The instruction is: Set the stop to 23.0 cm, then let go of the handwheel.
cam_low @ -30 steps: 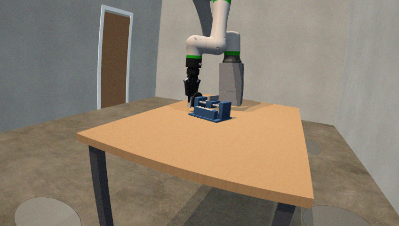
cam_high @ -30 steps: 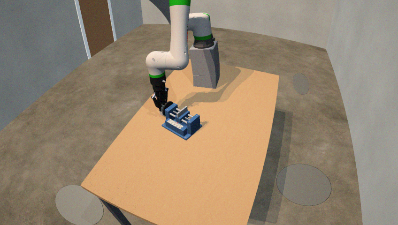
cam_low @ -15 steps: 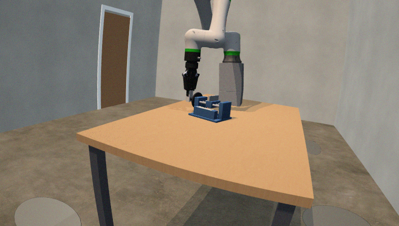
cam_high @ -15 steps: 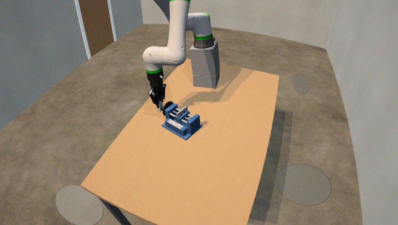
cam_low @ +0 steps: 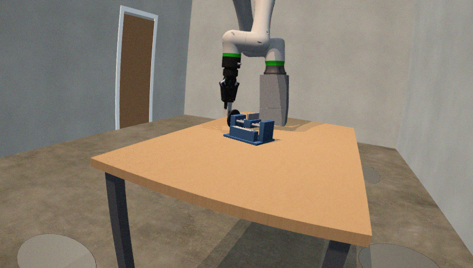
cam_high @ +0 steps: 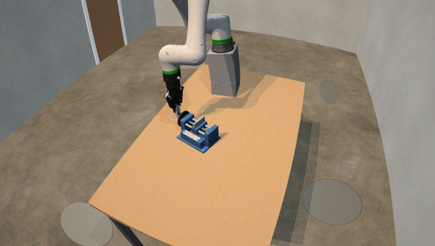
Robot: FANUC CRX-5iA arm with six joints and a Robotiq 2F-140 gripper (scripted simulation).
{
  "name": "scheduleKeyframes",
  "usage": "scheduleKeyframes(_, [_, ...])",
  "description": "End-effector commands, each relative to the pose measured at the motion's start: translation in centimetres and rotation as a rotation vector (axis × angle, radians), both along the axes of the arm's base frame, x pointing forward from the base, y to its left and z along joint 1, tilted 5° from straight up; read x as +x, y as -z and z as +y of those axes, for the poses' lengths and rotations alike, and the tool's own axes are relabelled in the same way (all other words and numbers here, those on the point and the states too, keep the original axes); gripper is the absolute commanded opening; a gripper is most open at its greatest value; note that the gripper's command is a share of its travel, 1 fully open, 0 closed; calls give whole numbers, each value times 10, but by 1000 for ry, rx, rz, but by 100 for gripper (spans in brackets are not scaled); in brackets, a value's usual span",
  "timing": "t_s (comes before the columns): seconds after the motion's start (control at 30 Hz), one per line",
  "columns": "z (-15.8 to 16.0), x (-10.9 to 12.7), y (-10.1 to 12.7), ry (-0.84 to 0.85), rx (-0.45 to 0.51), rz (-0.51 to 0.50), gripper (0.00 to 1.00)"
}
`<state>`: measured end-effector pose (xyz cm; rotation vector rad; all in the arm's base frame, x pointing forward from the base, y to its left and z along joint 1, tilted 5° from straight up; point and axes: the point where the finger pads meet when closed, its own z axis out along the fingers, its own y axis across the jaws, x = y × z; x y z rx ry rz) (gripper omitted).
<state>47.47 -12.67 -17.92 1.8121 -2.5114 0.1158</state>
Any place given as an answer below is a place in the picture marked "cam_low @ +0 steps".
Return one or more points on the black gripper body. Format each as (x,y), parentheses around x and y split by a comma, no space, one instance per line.
(229,74)

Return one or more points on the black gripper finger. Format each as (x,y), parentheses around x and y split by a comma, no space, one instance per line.
(233,92)
(225,91)

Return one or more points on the blue bench vise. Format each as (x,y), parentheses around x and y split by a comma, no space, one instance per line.
(237,123)

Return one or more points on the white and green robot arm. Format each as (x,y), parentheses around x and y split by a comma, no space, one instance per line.
(253,38)

